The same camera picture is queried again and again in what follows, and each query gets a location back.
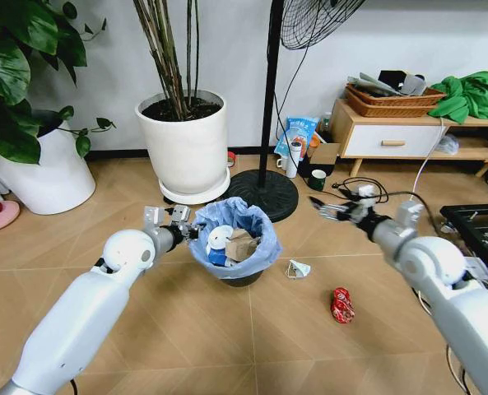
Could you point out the white power adapter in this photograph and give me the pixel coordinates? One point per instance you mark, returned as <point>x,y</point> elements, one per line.
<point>366,192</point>

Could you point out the green cloth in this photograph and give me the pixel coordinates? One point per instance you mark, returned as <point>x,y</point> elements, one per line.
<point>474,96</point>

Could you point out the blue white carton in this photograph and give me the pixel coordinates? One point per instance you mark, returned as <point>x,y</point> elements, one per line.
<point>217,257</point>

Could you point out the clear plastic bag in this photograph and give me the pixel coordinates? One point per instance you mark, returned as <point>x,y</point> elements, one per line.
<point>449,144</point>

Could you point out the pink plate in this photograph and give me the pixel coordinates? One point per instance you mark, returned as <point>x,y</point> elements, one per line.
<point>7,216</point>

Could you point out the blue snack bag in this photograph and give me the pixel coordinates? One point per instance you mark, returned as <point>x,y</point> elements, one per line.
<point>295,129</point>

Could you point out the grey folded item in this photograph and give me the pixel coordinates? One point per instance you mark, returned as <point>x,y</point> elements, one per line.
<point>414,84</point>

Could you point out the large white plant pot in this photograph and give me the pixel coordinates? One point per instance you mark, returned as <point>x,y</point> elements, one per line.
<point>186,152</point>

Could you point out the small white mug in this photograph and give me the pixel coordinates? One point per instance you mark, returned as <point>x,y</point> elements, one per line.
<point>282,162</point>

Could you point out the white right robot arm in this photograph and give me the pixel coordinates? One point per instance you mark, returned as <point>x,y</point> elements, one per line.
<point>453,296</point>

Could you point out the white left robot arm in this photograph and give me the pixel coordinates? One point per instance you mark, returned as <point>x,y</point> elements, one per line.
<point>83,312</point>

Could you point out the crumpled white paper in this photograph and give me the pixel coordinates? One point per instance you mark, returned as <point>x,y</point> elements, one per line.
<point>298,269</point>

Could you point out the wooden cabinet with white drawer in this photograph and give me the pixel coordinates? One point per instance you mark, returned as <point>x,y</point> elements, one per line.
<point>391,142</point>

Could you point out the red tape roll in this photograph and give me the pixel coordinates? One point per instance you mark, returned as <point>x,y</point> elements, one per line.
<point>231,159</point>

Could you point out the dark green mug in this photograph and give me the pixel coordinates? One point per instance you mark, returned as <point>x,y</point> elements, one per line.
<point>317,180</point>

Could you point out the tall bare-stemmed plant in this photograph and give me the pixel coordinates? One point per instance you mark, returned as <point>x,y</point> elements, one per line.
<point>173,61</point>

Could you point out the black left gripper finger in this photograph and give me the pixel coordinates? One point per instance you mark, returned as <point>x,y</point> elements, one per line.
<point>195,238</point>
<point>198,227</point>

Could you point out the black metal frame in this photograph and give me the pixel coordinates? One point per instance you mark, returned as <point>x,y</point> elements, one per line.
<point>478,226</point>

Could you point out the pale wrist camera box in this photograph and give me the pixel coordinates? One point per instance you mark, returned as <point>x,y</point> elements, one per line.
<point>180,214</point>

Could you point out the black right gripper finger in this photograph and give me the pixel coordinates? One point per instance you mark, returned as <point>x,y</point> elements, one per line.
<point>336,216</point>
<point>330,204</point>

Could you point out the green broad-leaf plant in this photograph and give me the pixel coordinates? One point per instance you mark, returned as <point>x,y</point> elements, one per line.
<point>5,70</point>

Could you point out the white plastic cup lid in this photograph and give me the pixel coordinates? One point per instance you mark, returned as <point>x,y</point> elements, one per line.
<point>219,236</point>

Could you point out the black standing fan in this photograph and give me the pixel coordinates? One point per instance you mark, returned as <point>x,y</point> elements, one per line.
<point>268,123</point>

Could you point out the small cardboard box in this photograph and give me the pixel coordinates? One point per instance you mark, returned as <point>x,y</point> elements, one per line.
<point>326,154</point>

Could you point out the blue plastic bin liner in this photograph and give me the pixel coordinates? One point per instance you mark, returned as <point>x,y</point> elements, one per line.
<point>264,247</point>

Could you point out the crushed red can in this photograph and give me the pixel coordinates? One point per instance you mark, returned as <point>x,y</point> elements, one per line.
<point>342,306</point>

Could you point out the brown wicker basket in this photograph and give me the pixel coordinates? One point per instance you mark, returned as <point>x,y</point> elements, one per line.
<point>387,111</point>
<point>396,99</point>

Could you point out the black trash bin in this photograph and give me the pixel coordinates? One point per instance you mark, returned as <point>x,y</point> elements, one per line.
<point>239,280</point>

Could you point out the white pot saucer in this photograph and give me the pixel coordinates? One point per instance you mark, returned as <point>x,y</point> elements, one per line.
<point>194,197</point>

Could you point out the black flat item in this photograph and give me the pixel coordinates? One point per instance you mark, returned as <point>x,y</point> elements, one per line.
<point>391,78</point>

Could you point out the brown cardboard scrap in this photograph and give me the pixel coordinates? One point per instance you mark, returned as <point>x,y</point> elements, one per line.
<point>241,247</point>

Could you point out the white thermos bottle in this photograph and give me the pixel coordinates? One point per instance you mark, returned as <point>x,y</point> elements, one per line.
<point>294,160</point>

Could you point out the tapered white plant pot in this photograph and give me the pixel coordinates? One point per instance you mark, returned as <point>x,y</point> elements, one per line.
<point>50,181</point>

